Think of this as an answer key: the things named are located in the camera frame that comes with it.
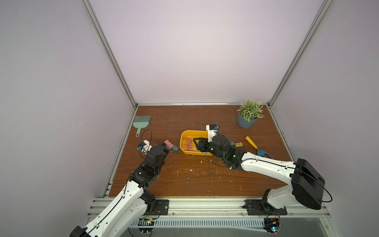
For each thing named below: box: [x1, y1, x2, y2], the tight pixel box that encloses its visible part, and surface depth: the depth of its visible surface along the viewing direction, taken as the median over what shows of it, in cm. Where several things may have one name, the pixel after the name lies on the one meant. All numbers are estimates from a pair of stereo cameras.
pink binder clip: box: [164, 139, 174, 149], surface depth 83 cm
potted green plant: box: [236, 97, 265, 129], surface depth 97 cm
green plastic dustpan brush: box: [132, 115, 152, 138], surface depth 112 cm
